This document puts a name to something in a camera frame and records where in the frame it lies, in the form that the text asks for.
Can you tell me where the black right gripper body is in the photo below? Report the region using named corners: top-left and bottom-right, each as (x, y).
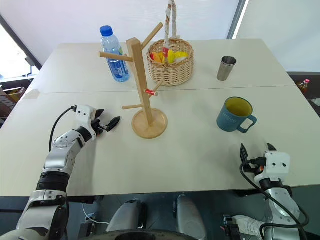
top-left (241, 157), bottom-right (267, 175)

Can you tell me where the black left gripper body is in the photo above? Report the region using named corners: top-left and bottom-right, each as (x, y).
top-left (90, 118), bottom-right (109, 137)

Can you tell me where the wooden mug tree stand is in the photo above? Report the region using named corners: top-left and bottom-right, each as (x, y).
top-left (97, 21), bottom-right (169, 140)

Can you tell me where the stainless steel cup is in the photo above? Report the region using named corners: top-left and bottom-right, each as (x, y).
top-left (216, 55), bottom-right (238, 82)

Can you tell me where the blue mug yellow inside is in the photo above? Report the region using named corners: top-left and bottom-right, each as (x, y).
top-left (216, 96), bottom-right (258, 134)

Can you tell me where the white sneaker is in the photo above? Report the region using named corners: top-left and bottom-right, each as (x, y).
top-left (231, 214), bottom-right (266, 237)

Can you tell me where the pink-capped drink bottle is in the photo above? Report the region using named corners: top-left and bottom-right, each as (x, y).
top-left (297, 78), bottom-right (312, 95)

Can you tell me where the clear blue-capped water bottle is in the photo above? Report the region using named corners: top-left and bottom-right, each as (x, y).
top-left (99, 25), bottom-right (132, 84)

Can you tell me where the orange snack packet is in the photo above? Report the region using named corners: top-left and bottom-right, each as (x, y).
top-left (150, 51), bottom-right (166, 64)

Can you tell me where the silver rounded leg shell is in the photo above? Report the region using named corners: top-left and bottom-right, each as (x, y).
top-left (175, 194), bottom-right (208, 240)
top-left (105, 198), bottom-right (148, 233)

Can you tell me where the brown cardboard box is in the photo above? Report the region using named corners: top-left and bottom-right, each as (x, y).
top-left (0, 85), bottom-right (26, 121)

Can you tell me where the yellow and red fruit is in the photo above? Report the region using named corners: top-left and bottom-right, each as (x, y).
top-left (166, 49), bottom-right (189, 64)

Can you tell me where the dark rounded torso rim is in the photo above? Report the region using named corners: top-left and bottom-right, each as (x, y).
top-left (94, 228), bottom-right (201, 240)

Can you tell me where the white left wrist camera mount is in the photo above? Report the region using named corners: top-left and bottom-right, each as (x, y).
top-left (74, 104), bottom-right (98, 140)

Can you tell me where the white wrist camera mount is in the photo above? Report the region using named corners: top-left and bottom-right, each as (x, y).
top-left (253, 150), bottom-right (291, 185)
top-left (74, 104), bottom-right (98, 140)

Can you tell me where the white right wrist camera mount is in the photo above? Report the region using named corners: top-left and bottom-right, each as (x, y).
top-left (253, 150), bottom-right (291, 185)

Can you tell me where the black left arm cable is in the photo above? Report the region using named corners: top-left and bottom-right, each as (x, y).
top-left (48, 105), bottom-right (77, 152)

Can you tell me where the wicker basket with handle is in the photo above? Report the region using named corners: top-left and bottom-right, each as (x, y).
top-left (146, 0), bottom-right (195, 87)

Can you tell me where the thin white cable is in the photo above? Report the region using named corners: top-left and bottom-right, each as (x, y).
top-left (82, 203), bottom-right (110, 226)

